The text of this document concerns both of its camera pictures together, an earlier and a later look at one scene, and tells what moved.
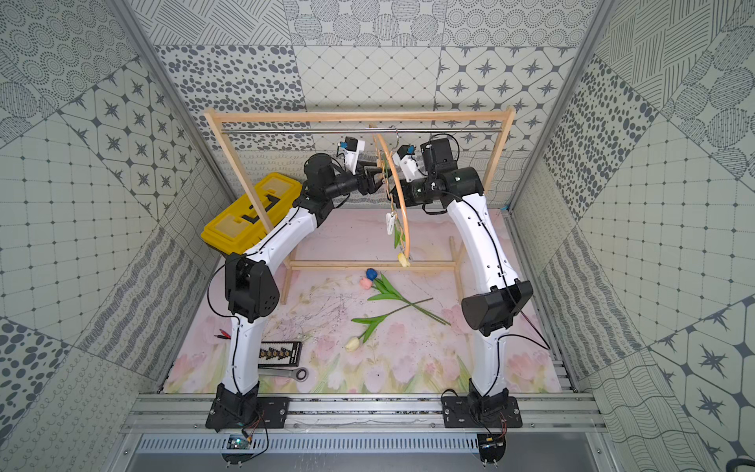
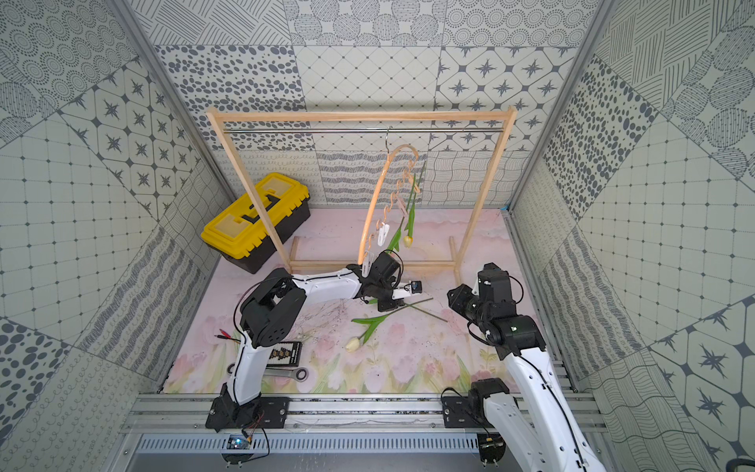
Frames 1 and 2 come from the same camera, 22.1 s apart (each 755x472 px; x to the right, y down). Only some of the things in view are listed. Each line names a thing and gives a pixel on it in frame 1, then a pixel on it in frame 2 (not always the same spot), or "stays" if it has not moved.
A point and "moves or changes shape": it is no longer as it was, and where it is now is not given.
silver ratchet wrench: [301, 374] stays
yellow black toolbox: [236, 228] stays
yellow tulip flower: [399, 242] → [409, 227]
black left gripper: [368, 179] → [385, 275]
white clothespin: [389, 220] → [383, 232]
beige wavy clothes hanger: [395, 171] moves or changes shape
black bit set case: [279, 353] stays
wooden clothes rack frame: [290, 266] stays
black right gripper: [406, 197] → [457, 303]
